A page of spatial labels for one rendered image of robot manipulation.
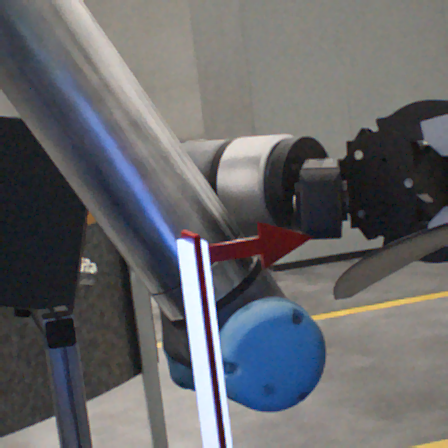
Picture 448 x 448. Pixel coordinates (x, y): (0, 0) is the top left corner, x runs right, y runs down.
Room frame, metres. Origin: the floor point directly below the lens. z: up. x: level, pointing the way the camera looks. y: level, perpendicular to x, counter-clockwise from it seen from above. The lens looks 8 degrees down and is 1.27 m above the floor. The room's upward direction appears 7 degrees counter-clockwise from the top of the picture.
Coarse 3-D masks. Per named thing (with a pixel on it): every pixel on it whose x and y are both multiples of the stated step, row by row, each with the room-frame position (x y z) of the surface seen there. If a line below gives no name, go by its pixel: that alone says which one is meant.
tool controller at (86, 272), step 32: (0, 128) 1.08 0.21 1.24; (0, 160) 1.08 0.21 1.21; (32, 160) 1.09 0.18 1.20; (0, 192) 1.08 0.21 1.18; (32, 192) 1.09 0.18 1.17; (64, 192) 1.09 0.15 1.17; (0, 224) 1.08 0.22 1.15; (32, 224) 1.08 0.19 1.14; (64, 224) 1.09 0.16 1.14; (0, 256) 1.08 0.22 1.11; (32, 256) 1.08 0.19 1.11; (64, 256) 1.09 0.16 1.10; (0, 288) 1.07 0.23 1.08; (32, 288) 1.08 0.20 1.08; (64, 288) 1.09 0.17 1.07
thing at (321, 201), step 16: (320, 160) 0.76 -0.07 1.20; (336, 160) 0.76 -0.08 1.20; (304, 176) 0.68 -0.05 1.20; (320, 176) 0.68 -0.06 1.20; (336, 176) 0.68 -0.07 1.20; (304, 192) 0.68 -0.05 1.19; (320, 192) 0.68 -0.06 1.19; (336, 192) 0.68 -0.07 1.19; (304, 208) 0.68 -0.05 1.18; (320, 208) 0.68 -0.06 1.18; (336, 208) 0.68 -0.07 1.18; (304, 224) 0.68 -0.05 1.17; (320, 224) 0.68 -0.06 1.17; (336, 224) 0.68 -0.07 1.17
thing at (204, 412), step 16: (192, 256) 0.53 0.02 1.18; (192, 272) 0.53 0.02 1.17; (192, 288) 0.53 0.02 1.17; (192, 304) 0.53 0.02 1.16; (192, 320) 0.54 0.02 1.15; (192, 336) 0.54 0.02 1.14; (192, 352) 0.55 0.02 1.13; (208, 368) 0.53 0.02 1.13; (208, 384) 0.53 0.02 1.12; (208, 400) 0.53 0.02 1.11; (208, 416) 0.53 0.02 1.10; (208, 432) 0.53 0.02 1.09
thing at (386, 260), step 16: (400, 240) 0.52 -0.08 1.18; (416, 240) 0.52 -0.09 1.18; (432, 240) 0.54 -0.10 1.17; (368, 256) 0.56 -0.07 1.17; (384, 256) 0.56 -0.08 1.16; (400, 256) 0.60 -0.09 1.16; (416, 256) 0.65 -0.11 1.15; (352, 272) 0.60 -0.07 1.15; (368, 272) 0.62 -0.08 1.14; (384, 272) 0.66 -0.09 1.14; (336, 288) 0.64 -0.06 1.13; (352, 288) 0.66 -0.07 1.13
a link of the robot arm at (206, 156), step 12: (192, 144) 0.86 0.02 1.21; (204, 144) 0.85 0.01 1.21; (216, 144) 0.84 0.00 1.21; (228, 144) 0.83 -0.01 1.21; (192, 156) 0.84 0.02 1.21; (204, 156) 0.83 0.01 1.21; (216, 156) 0.82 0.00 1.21; (204, 168) 0.82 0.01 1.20; (216, 168) 0.81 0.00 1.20; (216, 180) 0.82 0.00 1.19; (216, 192) 0.81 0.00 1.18
